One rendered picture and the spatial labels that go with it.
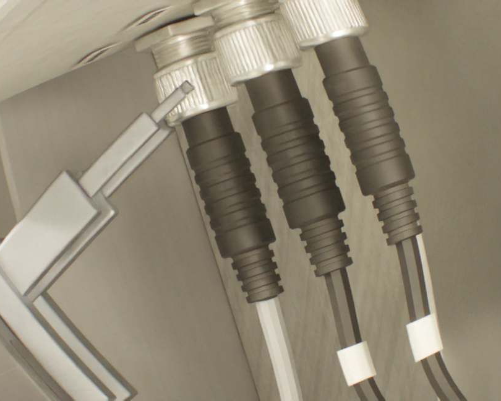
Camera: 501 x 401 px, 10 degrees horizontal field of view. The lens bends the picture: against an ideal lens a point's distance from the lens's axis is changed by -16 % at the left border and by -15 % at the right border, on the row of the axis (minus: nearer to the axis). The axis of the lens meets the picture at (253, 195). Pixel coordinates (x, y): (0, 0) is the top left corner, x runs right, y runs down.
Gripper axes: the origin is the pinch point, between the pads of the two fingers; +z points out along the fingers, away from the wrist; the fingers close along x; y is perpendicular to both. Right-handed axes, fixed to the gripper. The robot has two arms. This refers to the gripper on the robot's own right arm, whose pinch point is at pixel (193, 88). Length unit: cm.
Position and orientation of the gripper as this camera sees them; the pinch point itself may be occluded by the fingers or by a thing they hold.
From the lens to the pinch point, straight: 66.2
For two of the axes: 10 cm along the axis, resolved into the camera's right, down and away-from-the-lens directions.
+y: 6.8, 7.3, -1.0
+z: 7.2, -6.8, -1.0
